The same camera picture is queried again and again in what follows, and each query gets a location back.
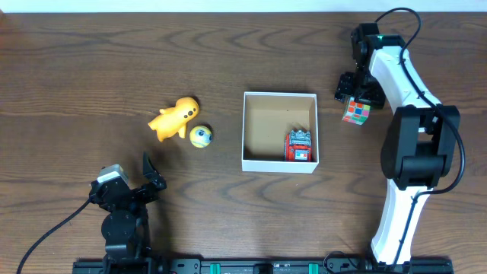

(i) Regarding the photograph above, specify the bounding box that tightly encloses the rubik's cube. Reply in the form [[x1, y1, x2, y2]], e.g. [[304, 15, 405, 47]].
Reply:
[[342, 97, 371, 126]]

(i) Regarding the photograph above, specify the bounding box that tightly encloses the red toy robot car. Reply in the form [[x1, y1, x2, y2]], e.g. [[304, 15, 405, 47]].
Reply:
[[284, 130, 312, 162]]

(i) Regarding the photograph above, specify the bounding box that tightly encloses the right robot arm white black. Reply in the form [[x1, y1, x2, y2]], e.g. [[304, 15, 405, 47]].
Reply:
[[335, 23, 463, 269]]

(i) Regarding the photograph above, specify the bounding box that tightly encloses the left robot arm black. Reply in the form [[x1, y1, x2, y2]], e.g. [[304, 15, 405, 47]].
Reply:
[[89, 153, 167, 262]]

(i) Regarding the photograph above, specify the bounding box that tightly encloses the orange duck-like toy figure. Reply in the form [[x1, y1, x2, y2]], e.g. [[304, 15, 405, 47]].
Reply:
[[148, 97, 199, 142]]

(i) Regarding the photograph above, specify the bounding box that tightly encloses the yellow minion ball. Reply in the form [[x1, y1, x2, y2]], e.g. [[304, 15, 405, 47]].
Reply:
[[189, 126, 212, 148]]

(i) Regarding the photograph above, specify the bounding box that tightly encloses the white cardboard box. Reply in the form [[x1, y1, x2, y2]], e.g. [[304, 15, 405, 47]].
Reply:
[[241, 91, 320, 174]]

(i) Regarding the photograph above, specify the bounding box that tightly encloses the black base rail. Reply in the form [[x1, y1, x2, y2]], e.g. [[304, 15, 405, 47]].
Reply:
[[72, 256, 454, 274]]

